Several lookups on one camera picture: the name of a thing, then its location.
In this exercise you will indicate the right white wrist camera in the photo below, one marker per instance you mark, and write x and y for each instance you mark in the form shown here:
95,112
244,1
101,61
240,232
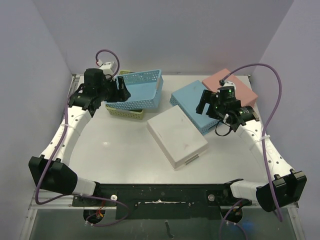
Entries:
226,85

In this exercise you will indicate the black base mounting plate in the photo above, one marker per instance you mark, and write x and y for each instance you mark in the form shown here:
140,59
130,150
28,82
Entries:
164,201

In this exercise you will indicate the aluminium frame rail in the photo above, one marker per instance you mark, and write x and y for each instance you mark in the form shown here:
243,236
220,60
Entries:
72,88

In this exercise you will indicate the blue plastic basket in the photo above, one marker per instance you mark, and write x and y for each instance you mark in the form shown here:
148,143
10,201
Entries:
145,89
188,98

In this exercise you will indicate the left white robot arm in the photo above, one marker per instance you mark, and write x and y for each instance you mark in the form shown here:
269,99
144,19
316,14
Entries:
50,171

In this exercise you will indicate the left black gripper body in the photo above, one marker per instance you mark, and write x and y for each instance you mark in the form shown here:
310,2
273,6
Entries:
108,92

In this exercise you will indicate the green plastic basket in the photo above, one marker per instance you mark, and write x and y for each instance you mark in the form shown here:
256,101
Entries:
137,114

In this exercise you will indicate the pink plastic basket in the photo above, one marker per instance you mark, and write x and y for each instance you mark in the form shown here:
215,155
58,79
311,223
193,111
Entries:
243,92

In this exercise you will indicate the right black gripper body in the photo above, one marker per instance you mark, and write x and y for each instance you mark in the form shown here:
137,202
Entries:
208,102

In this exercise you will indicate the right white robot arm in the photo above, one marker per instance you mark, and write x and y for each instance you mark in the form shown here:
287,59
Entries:
284,184

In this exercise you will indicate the white plastic basket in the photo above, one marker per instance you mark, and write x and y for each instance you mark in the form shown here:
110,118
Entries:
177,137

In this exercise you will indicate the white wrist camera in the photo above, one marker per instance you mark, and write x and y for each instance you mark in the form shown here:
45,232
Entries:
226,85
108,68

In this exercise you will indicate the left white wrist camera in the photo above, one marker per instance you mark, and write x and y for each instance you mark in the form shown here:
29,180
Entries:
108,68

